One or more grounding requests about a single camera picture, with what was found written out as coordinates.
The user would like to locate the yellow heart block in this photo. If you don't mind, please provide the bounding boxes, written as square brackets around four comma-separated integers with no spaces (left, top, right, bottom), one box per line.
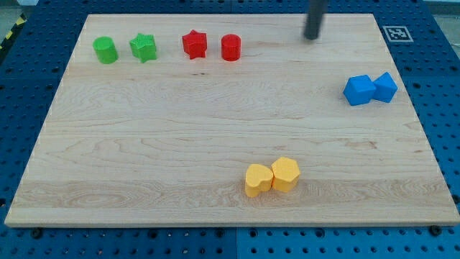
[244,164,274,198]

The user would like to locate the red cylinder block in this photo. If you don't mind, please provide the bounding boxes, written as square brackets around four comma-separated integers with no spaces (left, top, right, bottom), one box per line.
[221,34,242,61]

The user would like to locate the red star block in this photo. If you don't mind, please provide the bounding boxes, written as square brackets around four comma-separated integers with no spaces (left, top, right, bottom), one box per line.
[182,29,207,60]

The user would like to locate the white fiducial marker tag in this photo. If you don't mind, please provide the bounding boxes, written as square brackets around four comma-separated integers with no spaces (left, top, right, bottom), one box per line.
[383,25,413,42]

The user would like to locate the blue cube block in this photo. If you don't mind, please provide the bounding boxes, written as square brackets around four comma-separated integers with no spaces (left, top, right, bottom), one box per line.
[343,75,377,106]

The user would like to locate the green cylinder block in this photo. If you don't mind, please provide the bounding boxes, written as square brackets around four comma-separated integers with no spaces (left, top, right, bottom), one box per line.
[93,36,118,64]

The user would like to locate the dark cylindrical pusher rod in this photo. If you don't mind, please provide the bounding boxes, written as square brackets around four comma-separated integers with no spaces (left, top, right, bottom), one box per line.
[303,0,328,40]

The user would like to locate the wooden board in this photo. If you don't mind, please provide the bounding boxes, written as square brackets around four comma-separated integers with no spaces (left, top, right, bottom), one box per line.
[5,14,459,228]

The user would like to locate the green star block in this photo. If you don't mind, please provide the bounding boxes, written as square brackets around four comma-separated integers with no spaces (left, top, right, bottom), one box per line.
[129,33,157,63]

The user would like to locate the yellow pentagon block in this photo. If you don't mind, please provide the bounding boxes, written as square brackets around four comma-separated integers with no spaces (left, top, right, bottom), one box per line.
[271,157,300,193]

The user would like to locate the blue triangle block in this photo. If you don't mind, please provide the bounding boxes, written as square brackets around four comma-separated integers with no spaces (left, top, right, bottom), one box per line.
[372,72,398,103]

